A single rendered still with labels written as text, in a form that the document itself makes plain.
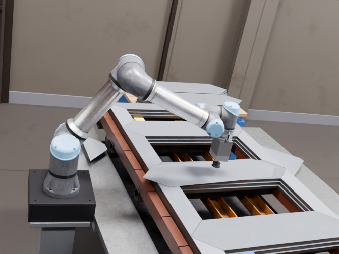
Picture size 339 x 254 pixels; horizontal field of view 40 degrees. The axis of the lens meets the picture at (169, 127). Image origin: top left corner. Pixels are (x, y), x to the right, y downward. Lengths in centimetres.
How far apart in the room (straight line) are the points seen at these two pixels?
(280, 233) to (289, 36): 355
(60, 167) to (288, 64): 381
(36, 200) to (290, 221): 104
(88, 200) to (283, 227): 81
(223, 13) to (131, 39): 97
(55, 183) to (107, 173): 47
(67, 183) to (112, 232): 28
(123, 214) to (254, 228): 58
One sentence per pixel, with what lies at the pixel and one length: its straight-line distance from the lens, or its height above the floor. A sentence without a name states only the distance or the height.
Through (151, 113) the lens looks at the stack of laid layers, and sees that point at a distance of 272.
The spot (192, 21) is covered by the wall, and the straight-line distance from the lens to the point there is 473.
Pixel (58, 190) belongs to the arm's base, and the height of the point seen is 81.
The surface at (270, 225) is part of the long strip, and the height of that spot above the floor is 86.
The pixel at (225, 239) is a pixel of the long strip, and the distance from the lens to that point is 178.
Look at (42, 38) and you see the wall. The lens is 452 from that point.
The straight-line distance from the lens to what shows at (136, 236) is 198.
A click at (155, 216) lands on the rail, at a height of 79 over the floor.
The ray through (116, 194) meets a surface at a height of 68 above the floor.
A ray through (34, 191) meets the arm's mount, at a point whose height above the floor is 77.
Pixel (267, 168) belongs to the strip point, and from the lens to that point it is 238.
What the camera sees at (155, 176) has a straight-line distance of 205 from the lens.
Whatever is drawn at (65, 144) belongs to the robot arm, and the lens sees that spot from 191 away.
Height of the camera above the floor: 189
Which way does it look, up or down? 24 degrees down
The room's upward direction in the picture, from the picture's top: 12 degrees clockwise
